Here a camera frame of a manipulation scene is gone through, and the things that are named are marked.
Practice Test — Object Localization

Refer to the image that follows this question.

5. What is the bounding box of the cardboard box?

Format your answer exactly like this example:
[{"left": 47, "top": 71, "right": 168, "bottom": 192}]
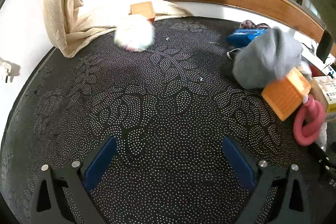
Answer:
[{"left": 311, "top": 76, "right": 336, "bottom": 119}]

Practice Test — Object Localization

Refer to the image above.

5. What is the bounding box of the white leopard plush sock bundle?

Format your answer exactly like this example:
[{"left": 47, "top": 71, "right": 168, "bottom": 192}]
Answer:
[{"left": 114, "top": 15, "right": 155, "bottom": 52}]

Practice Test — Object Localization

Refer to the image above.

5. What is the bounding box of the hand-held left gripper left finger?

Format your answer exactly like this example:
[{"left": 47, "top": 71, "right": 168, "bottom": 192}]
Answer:
[{"left": 29, "top": 136, "right": 118, "bottom": 224}]

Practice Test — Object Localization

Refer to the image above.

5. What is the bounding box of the large orange wooden block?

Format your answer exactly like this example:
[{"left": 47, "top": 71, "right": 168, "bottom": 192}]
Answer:
[{"left": 261, "top": 67, "right": 312, "bottom": 122}]

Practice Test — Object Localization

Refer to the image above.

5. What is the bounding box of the black cylinder speaker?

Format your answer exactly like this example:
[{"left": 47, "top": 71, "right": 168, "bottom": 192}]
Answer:
[{"left": 316, "top": 29, "right": 334, "bottom": 60}]

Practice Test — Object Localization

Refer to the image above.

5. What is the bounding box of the blue snack packet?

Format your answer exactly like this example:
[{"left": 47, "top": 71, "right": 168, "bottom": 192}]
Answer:
[{"left": 226, "top": 28, "right": 268, "bottom": 47}]

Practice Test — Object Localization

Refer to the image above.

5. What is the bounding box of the small orange perforated cube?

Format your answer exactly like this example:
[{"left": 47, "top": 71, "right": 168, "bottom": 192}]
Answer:
[{"left": 130, "top": 1, "right": 156, "bottom": 23}]

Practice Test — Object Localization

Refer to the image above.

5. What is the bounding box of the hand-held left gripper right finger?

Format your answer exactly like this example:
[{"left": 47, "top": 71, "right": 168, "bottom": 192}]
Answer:
[{"left": 222, "top": 135, "right": 313, "bottom": 224}]

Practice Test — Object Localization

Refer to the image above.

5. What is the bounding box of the black dotted mat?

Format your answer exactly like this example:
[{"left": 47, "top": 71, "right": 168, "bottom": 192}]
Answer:
[{"left": 0, "top": 16, "right": 336, "bottom": 224}]

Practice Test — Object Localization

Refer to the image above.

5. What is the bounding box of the pink leopard plush sock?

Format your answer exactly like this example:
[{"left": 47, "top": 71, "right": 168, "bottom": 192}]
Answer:
[{"left": 240, "top": 20, "right": 271, "bottom": 30}]

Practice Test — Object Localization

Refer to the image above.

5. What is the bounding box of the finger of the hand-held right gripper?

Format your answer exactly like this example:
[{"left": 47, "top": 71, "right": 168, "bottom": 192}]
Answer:
[{"left": 307, "top": 144, "right": 330, "bottom": 165}]

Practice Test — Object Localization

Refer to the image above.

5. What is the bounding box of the grey fabric pouch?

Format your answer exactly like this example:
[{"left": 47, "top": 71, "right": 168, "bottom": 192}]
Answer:
[{"left": 220, "top": 27, "right": 311, "bottom": 90}]

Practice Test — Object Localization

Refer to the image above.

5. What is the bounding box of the pink rope ring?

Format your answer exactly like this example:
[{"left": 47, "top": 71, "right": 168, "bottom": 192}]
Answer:
[{"left": 293, "top": 95, "right": 327, "bottom": 146}]

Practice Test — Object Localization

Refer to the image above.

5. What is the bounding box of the white wall plug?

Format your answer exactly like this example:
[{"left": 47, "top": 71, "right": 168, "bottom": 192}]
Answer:
[{"left": 0, "top": 57, "right": 13, "bottom": 83}]

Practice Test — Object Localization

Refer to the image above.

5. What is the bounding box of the cream curtain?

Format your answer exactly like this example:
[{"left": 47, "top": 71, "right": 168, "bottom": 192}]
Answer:
[{"left": 31, "top": 0, "right": 195, "bottom": 59}]

